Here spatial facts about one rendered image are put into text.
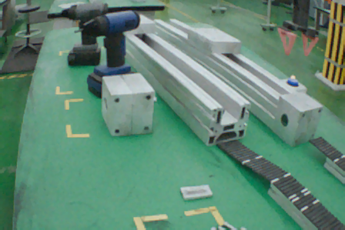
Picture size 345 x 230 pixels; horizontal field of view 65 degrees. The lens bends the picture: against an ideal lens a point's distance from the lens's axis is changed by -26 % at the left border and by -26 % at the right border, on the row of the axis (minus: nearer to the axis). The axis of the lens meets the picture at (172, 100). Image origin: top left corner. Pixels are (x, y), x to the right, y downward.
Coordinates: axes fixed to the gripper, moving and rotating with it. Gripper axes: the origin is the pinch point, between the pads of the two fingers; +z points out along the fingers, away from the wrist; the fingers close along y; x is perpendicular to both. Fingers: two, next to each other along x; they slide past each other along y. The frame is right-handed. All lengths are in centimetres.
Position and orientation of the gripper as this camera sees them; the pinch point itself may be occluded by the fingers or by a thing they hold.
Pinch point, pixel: (296, 52)
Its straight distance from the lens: 97.6
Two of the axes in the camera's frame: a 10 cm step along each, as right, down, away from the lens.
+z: -0.8, 9.0, 4.2
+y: -9.1, 1.0, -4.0
